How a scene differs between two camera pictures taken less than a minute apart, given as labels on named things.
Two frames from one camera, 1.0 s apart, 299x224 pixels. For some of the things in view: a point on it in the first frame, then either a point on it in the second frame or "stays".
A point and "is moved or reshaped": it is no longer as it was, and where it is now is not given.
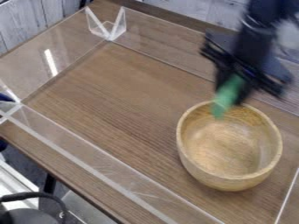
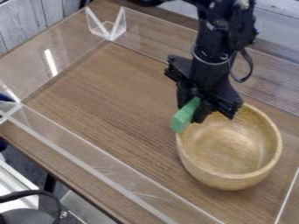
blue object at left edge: [4, 97] stays
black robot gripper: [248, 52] to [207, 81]
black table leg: [49, 184] stays
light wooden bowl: [228, 153] stays
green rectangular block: [230, 92] is moved or reshaped
